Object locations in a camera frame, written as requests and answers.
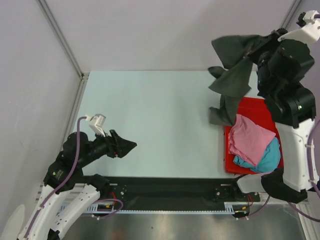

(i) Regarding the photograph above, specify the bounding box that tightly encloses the dark grey t shirt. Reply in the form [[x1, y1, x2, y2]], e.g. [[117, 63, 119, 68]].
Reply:
[[208, 35, 260, 126]]

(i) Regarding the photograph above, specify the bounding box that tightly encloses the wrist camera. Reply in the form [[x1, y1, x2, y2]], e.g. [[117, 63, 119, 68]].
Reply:
[[85, 113, 106, 137], [277, 10, 320, 46]]

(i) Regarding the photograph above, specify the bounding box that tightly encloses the left cable duct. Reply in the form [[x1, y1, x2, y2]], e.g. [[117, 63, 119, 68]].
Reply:
[[71, 202, 116, 214]]

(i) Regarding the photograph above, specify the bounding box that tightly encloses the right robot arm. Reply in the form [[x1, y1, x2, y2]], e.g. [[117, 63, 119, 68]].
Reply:
[[246, 28, 320, 204]]

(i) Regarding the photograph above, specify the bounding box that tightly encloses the right aluminium corner post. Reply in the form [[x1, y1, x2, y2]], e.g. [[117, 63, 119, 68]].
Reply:
[[280, 0, 303, 29]]

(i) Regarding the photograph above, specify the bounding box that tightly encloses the right cable duct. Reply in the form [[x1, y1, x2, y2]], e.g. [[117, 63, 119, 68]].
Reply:
[[224, 201, 253, 214]]

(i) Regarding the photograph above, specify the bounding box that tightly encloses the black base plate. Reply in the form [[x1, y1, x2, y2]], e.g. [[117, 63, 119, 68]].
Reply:
[[102, 176, 260, 212]]

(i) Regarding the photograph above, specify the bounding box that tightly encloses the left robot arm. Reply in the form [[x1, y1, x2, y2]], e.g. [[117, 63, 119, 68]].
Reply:
[[17, 130, 137, 240]]

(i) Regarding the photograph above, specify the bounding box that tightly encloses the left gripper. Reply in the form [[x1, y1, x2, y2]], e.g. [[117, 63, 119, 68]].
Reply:
[[78, 127, 137, 167]]

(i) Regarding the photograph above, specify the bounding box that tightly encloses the aluminium corner post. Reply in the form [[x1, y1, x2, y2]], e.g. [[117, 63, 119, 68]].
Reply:
[[280, 0, 303, 29], [36, 0, 90, 81]]

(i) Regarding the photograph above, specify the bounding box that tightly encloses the cable duct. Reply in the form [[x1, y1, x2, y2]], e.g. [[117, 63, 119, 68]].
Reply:
[[224, 201, 253, 214], [71, 202, 116, 214]]

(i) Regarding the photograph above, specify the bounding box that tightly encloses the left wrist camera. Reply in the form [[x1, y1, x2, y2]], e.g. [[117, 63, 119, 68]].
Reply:
[[85, 113, 106, 137]]

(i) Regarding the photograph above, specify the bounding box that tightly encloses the pink t shirt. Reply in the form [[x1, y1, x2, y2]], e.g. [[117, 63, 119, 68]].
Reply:
[[228, 114, 280, 167]]

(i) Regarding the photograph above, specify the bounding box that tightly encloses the red plastic bin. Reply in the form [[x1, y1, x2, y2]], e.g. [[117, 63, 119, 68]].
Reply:
[[224, 97, 281, 175]]

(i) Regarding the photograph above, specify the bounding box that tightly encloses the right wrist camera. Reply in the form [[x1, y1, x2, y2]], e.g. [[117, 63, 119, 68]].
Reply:
[[277, 10, 320, 46]]

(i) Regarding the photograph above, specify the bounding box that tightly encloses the blue t shirt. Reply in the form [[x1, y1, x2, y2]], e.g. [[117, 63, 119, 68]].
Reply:
[[233, 137, 281, 173]]

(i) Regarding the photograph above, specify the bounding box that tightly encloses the left aluminium corner post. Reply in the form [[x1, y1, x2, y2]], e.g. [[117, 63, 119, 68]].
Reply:
[[36, 0, 90, 81]]

